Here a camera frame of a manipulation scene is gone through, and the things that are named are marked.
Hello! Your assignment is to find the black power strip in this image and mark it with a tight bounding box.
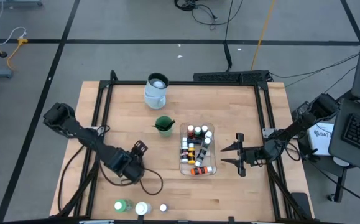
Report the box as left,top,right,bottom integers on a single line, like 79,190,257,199
193,70,271,83

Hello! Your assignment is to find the thin black floor cable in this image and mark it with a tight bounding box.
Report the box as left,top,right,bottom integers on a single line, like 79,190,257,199
268,52,360,79

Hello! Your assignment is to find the white floor cable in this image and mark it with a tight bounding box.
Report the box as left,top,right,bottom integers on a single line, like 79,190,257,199
0,0,27,46

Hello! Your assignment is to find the grey paint bottle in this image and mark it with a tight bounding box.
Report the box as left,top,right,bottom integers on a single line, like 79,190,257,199
194,137,212,168

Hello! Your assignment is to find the clear plastic bin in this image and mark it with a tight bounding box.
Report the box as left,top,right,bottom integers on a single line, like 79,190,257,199
178,121,218,177

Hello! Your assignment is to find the black hanging cable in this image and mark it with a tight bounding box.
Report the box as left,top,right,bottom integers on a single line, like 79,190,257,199
224,0,235,73

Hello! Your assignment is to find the yellow extension cord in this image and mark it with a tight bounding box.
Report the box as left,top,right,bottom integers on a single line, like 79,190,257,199
6,37,29,72

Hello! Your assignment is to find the black cable coil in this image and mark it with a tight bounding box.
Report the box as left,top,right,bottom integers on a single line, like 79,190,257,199
173,0,244,31

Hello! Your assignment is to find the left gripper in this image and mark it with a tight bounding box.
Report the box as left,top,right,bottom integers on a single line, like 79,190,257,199
120,139,149,184

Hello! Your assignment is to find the yellow hanging cable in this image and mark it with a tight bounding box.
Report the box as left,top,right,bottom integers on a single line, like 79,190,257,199
250,0,277,71

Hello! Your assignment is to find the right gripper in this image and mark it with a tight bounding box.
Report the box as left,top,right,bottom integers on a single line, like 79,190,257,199
220,133,266,178

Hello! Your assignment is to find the silver bracket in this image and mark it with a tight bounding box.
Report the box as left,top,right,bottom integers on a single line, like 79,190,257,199
79,219,115,224

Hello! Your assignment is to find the yellow paint bottle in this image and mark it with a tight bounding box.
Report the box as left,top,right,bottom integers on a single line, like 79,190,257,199
187,142,196,166

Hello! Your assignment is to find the black aluminium table frame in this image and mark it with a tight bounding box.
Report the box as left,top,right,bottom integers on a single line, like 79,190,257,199
55,70,314,224

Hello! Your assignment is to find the black laptop stand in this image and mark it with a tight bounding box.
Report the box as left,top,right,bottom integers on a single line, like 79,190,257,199
303,90,356,203

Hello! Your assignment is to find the large green paint bottle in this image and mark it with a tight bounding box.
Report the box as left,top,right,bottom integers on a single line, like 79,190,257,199
114,199,134,214

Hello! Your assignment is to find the green plastic cup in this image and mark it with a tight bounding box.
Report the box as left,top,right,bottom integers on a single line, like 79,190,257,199
155,115,176,138

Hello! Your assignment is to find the black looped cable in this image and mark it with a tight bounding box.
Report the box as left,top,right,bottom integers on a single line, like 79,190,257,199
100,167,164,196

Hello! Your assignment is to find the white mug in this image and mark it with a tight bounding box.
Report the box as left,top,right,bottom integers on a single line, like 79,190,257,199
144,72,170,110

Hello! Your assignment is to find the orange paint bottle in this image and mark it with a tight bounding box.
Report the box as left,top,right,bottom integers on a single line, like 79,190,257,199
190,166,214,176

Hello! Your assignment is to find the black pad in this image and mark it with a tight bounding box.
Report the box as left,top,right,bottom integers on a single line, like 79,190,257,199
290,192,313,220

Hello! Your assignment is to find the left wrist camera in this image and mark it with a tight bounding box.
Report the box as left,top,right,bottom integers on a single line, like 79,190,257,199
110,151,129,171

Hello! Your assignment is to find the white printed box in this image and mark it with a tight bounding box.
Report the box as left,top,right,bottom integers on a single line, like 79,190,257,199
307,122,336,157

